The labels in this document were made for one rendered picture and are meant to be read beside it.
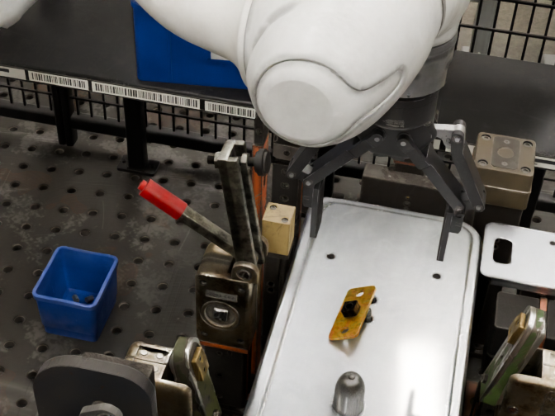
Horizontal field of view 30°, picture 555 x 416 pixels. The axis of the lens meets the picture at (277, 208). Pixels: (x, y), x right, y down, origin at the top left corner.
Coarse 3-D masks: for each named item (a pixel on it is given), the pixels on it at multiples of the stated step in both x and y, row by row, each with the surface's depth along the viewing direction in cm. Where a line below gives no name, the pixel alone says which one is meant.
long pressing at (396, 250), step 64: (320, 256) 127; (384, 256) 127; (448, 256) 127; (320, 320) 119; (384, 320) 119; (448, 320) 120; (256, 384) 111; (320, 384) 112; (384, 384) 112; (448, 384) 113
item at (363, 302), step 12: (360, 288) 121; (372, 288) 120; (348, 300) 120; (360, 300) 119; (348, 312) 117; (360, 312) 118; (336, 324) 118; (348, 324) 117; (360, 324) 116; (336, 336) 116; (348, 336) 115
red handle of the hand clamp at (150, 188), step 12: (144, 180) 113; (144, 192) 113; (156, 192) 113; (168, 192) 114; (156, 204) 113; (168, 204) 113; (180, 204) 114; (180, 216) 114; (192, 216) 114; (192, 228) 115; (204, 228) 115; (216, 228) 116; (216, 240) 115; (228, 240) 116; (228, 252) 116
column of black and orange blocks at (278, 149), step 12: (276, 144) 143; (288, 144) 143; (276, 156) 144; (288, 156) 144; (276, 168) 146; (276, 180) 147; (288, 180) 147; (276, 192) 149; (288, 192) 148; (300, 192) 150; (288, 204) 150; (300, 204) 152; (300, 216) 154
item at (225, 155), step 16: (224, 144) 108; (240, 144) 108; (208, 160) 108; (224, 160) 106; (240, 160) 107; (256, 160) 106; (224, 176) 107; (240, 176) 107; (224, 192) 109; (240, 192) 108; (240, 208) 110; (256, 208) 114; (240, 224) 111; (256, 224) 115; (240, 240) 113; (256, 240) 117; (240, 256) 115
